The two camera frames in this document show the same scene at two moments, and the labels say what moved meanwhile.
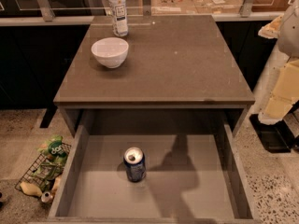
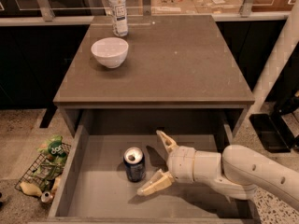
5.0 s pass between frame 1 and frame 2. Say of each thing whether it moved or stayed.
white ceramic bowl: stayed
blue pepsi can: stayed
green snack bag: stayed
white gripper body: moved
